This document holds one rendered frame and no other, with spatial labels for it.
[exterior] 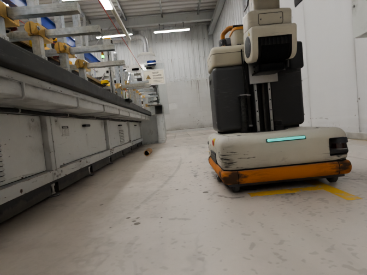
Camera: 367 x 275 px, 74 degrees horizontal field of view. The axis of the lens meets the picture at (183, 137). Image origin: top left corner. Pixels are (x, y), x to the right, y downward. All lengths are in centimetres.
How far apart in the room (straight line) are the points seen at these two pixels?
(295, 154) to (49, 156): 137
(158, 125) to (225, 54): 400
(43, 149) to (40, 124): 15
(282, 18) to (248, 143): 64
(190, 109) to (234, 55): 1025
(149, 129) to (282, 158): 451
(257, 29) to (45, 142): 133
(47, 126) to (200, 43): 1110
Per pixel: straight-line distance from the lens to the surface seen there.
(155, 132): 555
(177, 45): 1232
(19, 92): 112
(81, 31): 128
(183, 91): 1183
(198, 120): 1176
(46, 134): 168
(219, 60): 155
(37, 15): 109
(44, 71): 121
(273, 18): 141
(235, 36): 167
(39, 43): 129
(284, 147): 126
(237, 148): 119
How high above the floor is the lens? 36
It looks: 3 degrees down
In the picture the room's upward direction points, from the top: 6 degrees counter-clockwise
